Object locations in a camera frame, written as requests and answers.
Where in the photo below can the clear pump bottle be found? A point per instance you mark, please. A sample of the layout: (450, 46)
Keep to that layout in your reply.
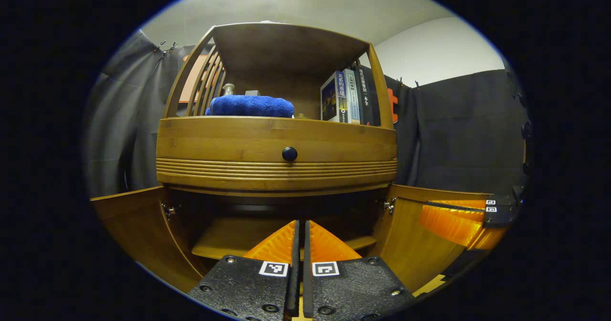
(228, 90)

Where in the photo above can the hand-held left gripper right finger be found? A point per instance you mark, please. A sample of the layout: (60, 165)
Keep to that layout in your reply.
(308, 283)

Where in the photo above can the black book with orange print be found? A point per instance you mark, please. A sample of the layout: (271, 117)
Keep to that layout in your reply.
(368, 97)

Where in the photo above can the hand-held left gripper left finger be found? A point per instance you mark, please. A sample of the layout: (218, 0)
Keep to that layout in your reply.
(295, 273)

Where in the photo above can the black backdrop cloth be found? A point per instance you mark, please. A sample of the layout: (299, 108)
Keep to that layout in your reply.
(458, 130)

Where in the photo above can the wooden double-door shoe cabinet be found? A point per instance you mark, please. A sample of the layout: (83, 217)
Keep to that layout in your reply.
(286, 49)

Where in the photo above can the pale blue spine book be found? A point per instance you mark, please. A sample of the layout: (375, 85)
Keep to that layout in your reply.
(352, 97)

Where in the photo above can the wooden cabinet door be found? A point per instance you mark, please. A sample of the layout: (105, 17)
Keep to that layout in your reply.
(138, 230)
(405, 249)

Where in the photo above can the blue towel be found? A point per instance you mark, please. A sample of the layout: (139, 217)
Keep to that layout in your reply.
(250, 106)

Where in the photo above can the book with night photo cover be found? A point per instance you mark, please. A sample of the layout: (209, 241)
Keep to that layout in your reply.
(330, 101)

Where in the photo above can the wooden drawer with grooves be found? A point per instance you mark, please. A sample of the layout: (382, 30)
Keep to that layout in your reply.
(229, 139)

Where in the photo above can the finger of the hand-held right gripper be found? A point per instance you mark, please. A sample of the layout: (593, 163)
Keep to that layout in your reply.
(458, 206)
(499, 217)

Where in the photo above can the metal door hinge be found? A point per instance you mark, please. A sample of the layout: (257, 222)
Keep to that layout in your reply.
(389, 205)
(169, 210)

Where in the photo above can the round black drawer knob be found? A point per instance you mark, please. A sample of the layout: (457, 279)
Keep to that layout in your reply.
(289, 154)

